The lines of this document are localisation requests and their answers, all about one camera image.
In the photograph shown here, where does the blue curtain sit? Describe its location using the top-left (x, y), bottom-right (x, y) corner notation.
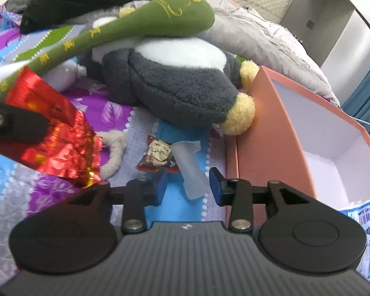
top-left (342, 57), bottom-right (370, 139)

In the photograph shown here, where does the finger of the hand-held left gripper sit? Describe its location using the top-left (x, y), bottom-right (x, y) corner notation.
top-left (0, 97), bottom-right (49, 145)

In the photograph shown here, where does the cream fuzzy cord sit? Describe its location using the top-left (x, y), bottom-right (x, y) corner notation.
top-left (95, 129), bottom-right (128, 180)

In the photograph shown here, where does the green plush toy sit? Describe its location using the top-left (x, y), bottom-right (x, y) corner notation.
top-left (0, 0), bottom-right (216, 104)

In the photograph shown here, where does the grey blanket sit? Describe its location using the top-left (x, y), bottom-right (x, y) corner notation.
top-left (194, 0), bottom-right (340, 105)

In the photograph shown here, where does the pink cardboard box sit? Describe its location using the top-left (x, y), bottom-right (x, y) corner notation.
top-left (225, 65), bottom-right (370, 287)

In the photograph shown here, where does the grey white penguin plush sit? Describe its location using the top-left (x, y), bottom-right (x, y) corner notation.
top-left (78, 8), bottom-right (261, 136)

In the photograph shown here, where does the colourful floral bedsheet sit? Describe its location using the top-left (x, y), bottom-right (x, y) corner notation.
top-left (0, 4), bottom-right (235, 281)

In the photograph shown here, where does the red cartoon snack packet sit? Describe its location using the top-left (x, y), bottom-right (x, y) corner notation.
top-left (136, 135), bottom-right (181, 173)

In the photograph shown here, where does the translucent white silicone piece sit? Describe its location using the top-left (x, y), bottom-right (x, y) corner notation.
top-left (169, 140), bottom-right (209, 200)

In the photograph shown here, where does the red foil packet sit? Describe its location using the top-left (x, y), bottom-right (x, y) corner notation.
top-left (0, 67), bottom-right (104, 188)

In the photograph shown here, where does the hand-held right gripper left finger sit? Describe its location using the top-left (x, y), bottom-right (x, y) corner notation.
top-left (62, 169), bottom-right (167, 233)

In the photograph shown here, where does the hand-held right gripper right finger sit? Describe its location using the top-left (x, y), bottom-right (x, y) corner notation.
top-left (209, 166), bottom-right (310, 232)

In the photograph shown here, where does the white cable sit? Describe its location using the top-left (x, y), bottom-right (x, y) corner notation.
top-left (353, 116), bottom-right (370, 130)

